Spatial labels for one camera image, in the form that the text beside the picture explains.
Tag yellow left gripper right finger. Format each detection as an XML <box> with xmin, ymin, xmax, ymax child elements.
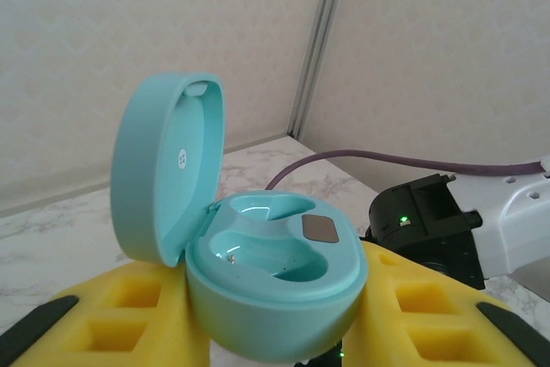
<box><xmin>338</xmin><ymin>240</ymin><xmax>550</xmax><ymax>367</ymax></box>

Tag aluminium frame post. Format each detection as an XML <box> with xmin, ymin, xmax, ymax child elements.
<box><xmin>286</xmin><ymin>0</ymin><xmax>350</xmax><ymax>140</ymax></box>

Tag blue earbud charging case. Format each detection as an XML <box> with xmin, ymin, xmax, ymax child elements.
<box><xmin>110</xmin><ymin>70</ymin><xmax>370</xmax><ymax>362</ymax></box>

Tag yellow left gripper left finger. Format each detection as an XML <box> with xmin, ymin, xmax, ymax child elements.
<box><xmin>0</xmin><ymin>260</ymin><xmax>212</xmax><ymax>367</ymax></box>

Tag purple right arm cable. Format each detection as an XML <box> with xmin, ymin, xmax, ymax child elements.
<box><xmin>264</xmin><ymin>150</ymin><xmax>550</xmax><ymax>192</ymax></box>

